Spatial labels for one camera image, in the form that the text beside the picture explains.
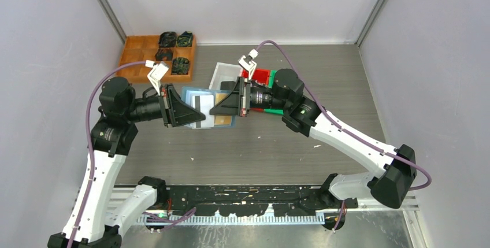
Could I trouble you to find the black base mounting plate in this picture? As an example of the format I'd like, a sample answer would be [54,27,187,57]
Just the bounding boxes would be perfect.
[149,185,341,217]

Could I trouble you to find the rolled dark tie bottom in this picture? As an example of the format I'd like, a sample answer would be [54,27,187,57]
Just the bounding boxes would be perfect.
[171,57,190,75]

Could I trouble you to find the wooden compartment tray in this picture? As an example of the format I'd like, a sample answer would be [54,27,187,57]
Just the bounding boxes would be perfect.
[117,35,197,83]

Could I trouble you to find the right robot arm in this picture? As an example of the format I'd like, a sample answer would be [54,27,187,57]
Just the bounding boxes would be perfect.
[210,69,417,209]

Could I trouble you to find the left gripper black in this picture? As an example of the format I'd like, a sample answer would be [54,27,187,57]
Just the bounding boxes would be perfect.
[125,83,206,127]

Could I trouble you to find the black card stack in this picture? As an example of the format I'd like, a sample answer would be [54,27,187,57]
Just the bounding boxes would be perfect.
[220,81,236,91]

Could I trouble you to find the rolled dark tie top-left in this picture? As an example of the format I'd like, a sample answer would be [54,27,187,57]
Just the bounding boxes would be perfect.
[158,31,177,48]

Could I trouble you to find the green plastic bin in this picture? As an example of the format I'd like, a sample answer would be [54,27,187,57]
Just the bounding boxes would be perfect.
[263,70,284,116]

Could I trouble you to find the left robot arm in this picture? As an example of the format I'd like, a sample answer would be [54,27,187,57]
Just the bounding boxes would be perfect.
[47,76,205,247]

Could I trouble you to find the rolled dark tie top-right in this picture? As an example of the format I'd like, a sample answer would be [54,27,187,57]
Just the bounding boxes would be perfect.
[176,31,194,47]

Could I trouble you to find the blue leather card holder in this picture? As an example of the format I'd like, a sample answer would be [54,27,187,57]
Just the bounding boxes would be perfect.
[181,87,235,129]

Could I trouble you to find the gold card in holder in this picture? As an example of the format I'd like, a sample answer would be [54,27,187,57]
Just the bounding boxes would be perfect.
[210,92,234,127]

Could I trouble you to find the white plastic bin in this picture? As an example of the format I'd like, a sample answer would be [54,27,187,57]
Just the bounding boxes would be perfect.
[209,62,243,90]

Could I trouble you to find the red plastic bin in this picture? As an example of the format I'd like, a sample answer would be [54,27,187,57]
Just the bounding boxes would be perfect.
[241,68,273,112]

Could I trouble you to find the aluminium frame rail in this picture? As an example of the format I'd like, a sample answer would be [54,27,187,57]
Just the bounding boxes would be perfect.
[70,184,420,226]

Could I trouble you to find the rolled dark tie middle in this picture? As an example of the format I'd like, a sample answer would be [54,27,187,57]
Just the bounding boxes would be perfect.
[155,48,173,61]

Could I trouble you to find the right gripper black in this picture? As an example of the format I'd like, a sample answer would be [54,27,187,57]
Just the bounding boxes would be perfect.
[209,77,289,117]

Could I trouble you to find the white card with stripe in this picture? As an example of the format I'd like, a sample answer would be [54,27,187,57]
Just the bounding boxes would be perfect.
[190,94,214,129]

